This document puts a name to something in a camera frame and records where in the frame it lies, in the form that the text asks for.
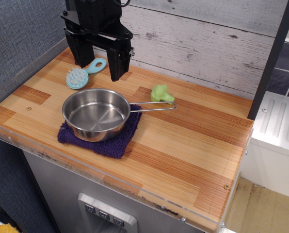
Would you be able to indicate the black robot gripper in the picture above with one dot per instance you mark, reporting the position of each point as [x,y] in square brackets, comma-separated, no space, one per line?
[97,22]

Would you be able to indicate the green toy broccoli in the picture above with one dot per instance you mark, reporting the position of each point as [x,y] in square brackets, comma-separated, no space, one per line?
[160,93]

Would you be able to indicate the light blue scrub brush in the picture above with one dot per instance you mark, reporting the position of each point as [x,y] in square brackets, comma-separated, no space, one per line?
[77,78]

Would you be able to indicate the purple terry cloth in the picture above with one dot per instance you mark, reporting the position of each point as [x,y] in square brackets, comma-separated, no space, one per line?
[114,148]

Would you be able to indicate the clear acrylic edge guard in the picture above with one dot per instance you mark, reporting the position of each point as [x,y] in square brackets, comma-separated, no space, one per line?
[154,179]

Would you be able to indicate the silver toy fridge cabinet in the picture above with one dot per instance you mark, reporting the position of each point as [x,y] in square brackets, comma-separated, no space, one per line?
[61,188]

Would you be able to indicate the grey ice dispenser panel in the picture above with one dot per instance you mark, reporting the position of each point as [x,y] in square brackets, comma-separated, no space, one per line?
[100,217]

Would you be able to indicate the yellow object at corner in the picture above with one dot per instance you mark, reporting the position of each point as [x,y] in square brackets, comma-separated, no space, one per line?
[7,228]

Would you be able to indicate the white toy sink unit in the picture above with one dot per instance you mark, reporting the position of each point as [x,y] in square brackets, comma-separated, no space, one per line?
[266,161]

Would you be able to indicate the stainless steel pot with handle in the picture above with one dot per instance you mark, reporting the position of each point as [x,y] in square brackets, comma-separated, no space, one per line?
[99,114]

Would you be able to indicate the black vertical post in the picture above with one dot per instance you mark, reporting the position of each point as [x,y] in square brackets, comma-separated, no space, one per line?
[270,65]

